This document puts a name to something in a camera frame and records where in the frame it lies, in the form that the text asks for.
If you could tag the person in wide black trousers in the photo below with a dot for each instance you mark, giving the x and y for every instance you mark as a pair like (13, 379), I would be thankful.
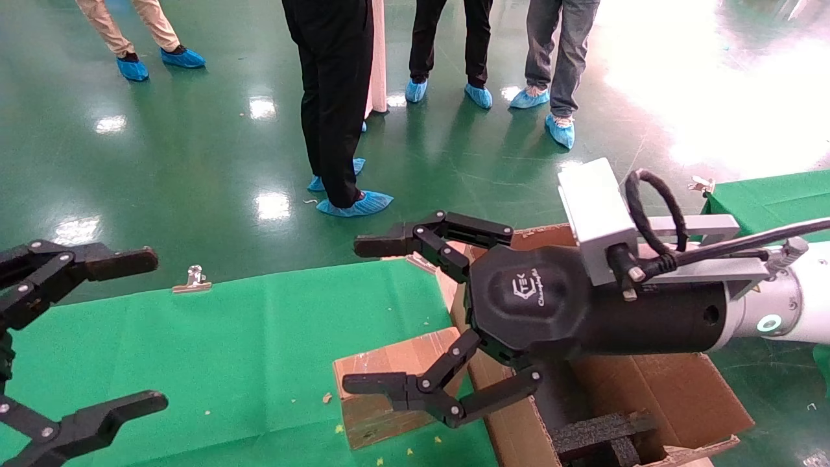
(334, 97)

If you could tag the black foam insert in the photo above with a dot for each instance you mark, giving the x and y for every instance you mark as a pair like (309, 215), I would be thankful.
(596, 434)

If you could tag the green cloth on side table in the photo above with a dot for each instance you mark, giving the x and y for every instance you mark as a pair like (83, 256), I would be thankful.
(778, 201)

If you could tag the person in beige trousers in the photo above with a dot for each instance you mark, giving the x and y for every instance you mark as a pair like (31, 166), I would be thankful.
(107, 26)

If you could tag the white pillar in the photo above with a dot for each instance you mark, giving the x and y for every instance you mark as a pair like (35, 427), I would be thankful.
(378, 58)

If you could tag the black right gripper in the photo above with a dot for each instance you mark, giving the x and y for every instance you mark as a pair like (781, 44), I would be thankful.
(538, 305)

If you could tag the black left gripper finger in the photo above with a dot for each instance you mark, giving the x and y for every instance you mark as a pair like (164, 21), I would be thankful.
(97, 415)
(110, 263)

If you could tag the metal binder clip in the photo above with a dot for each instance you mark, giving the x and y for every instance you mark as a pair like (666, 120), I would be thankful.
(421, 263)
(701, 186)
(192, 282)

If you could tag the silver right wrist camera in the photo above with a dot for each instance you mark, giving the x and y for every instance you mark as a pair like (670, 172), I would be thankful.
(593, 207)

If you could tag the person in slim black trousers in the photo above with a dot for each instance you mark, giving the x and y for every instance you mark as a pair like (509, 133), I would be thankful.
(476, 39)

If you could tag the person in grey jeans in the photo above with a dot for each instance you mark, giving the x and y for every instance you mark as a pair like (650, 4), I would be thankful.
(567, 52)

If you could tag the large open cardboard carton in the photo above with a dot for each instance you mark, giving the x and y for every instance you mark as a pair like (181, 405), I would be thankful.
(681, 395)

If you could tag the small cardboard box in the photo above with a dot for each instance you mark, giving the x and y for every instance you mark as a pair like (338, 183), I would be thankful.
(389, 357)

